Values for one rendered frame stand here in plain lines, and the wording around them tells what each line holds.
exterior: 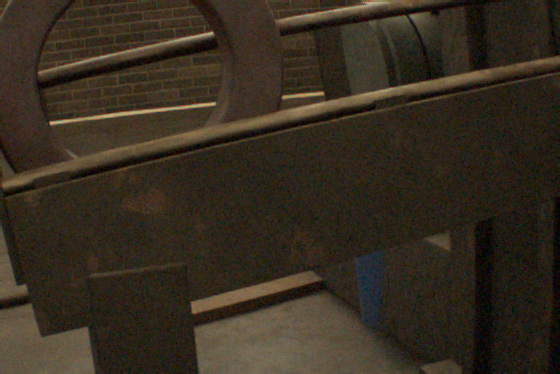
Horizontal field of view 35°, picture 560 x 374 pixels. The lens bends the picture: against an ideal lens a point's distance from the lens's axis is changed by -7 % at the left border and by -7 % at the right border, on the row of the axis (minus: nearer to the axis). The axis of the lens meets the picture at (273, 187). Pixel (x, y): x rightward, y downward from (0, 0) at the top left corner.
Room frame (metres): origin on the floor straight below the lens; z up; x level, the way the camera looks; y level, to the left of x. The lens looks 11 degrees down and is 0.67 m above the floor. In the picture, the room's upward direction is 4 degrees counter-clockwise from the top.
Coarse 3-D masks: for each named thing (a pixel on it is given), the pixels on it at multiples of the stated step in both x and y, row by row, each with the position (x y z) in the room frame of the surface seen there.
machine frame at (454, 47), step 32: (512, 0) 1.21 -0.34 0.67; (544, 0) 1.10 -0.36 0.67; (448, 32) 1.42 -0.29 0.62; (480, 32) 1.32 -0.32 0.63; (512, 32) 1.22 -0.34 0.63; (544, 32) 1.10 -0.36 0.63; (448, 64) 1.43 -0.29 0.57; (480, 64) 1.31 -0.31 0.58; (512, 64) 1.22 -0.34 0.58; (480, 224) 1.31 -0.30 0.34; (512, 224) 1.23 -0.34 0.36; (544, 224) 1.12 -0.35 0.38; (480, 256) 1.31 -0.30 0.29; (512, 256) 1.25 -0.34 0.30; (544, 256) 1.12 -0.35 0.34; (480, 288) 1.31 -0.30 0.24; (512, 288) 1.25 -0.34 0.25; (544, 288) 1.11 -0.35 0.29; (480, 320) 1.31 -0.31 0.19; (512, 320) 1.25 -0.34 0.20; (544, 320) 1.11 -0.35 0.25; (480, 352) 1.31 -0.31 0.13; (512, 352) 1.24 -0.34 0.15; (544, 352) 1.11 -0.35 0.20
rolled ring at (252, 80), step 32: (32, 0) 0.52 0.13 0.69; (64, 0) 0.52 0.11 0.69; (192, 0) 0.56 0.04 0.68; (224, 0) 0.55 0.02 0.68; (256, 0) 0.56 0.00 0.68; (0, 32) 0.51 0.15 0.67; (32, 32) 0.52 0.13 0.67; (224, 32) 0.55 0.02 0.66; (256, 32) 0.56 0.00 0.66; (0, 64) 0.51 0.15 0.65; (32, 64) 0.52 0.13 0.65; (224, 64) 0.57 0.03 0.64; (256, 64) 0.56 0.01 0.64; (0, 96) 0.51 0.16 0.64; (32, 96) 0.52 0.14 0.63; (224, 96) 0.56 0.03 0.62; (256, 96) 0.55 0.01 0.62; (0, 128) 0.51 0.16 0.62; (32, 128) 0.52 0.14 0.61; (32, 160) 0.51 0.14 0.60; (64, 160) 0.52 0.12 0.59
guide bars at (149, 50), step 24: (408, 0) 0.66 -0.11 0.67; (432, 0) 0.66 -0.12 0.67; (456, 0) 0.67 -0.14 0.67; (480, 0) 0.67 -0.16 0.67; (504, 0) 0.68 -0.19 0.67; (552, 0) 0.70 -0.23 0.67; (288, 24) 0.63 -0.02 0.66; (312, 24) 0.63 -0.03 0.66; (336, 24) 0.64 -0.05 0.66; (144, 48) 0.60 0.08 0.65; (168, 48) 0.60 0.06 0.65; (192, 48) 0.61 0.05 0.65; (216, 48) 0.62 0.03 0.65; (336, 48) 0.64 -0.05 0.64; (48, 72) 0.58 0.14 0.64; (72, 72) 0.58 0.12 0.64; (96, 72) 0.59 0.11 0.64; (336, 72) 0.64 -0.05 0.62; (336, 96) 0.64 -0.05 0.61; (48, 120) 0.58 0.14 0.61
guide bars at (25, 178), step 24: (480, 72) 0.58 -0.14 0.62; (504, 72) 0.58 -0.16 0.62; (528, 72) 0.59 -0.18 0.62; (552, 72) 0.60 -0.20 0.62; (360, 96) 0.56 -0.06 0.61; (384, 96) 0.56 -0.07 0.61; (408, 96) 0.56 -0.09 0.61; (432, 96) 0.57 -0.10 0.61; (240, 120) 0.54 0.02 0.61; (264, 120) 0.54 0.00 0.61; (288, 120) 0.54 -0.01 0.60; (312, 120) 0.54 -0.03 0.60; (144, 144) 0.52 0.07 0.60; (168, 144) 0.52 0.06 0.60; (192, 144) 0.52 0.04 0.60; (216, 144) 0.53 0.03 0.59; (48, 168) 0.50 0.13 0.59; (72, 168) 0.50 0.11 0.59; (96, 168) 0.51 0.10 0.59; (120, 168) 0.51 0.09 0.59
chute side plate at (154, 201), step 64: (320, 128) 0.54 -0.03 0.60; (384, 128) 0.55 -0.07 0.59; (448, 128) 0.56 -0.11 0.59; (512, 128) 0.58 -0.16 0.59; (64, 192) 0.49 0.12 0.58; (128, 192) 0.50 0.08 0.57; (192, 192) 0.52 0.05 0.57; (256, 192) 0.53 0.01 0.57; (320, 192) 0.54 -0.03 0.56; (384, 192) 0.55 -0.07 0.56; (448, 192) 0.56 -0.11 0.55; (512, 192) 0.58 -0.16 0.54; (64, 256) 0.49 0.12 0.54; (128, 256) 0.50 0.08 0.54; (192, 256) 0.51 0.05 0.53; (256, 256) 0.53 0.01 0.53; (320, 256) 0.54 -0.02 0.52; (64, 320) 0.49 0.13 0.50
